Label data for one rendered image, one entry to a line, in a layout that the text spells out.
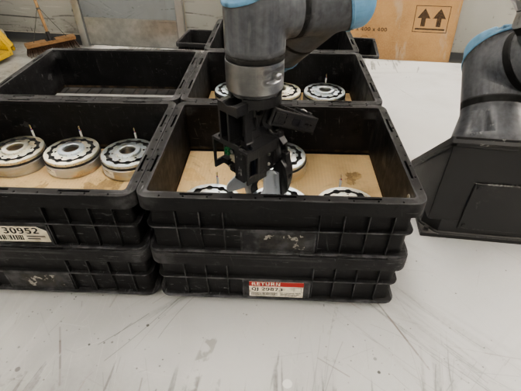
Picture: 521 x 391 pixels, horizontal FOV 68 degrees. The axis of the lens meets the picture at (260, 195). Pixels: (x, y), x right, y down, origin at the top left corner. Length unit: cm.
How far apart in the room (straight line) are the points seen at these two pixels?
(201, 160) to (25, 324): 41
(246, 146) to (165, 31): 361
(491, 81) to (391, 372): 55
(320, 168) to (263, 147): 26
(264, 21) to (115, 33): 389
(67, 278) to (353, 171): 54
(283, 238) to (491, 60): 52
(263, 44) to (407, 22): 322
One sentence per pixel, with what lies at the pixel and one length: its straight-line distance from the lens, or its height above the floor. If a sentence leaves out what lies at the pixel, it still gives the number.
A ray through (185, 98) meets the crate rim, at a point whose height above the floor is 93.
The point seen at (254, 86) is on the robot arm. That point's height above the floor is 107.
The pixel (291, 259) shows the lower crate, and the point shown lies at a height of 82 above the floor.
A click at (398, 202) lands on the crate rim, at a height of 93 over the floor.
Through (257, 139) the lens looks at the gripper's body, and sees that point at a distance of 54.
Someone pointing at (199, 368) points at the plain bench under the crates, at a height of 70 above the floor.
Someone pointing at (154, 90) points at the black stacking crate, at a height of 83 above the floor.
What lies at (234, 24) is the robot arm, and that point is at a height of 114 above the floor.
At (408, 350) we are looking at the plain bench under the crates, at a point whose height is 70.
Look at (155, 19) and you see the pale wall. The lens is 410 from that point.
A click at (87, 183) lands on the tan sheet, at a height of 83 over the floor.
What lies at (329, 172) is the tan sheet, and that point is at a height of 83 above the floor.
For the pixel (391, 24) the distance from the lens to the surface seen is 364.
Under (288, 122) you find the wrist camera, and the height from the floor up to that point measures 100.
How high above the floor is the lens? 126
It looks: 39 degrees down
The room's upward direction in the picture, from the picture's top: straight up
